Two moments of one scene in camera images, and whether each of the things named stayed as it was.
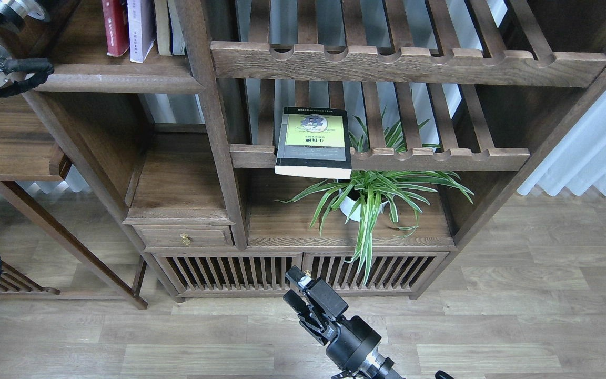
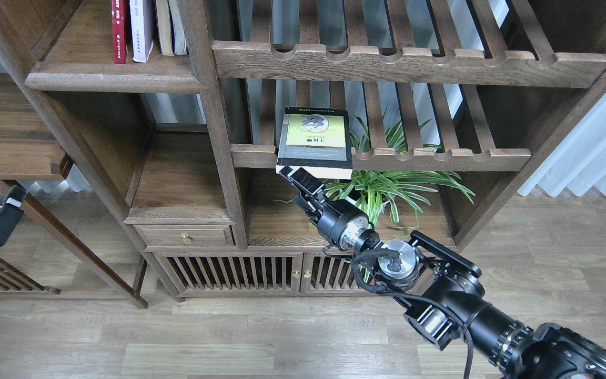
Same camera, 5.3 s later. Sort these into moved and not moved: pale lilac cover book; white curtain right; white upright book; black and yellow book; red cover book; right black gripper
Moved: red cover book; right black gripper
Not moved: pale lilac cover book; black and yellow book; white curtain right; white upright book
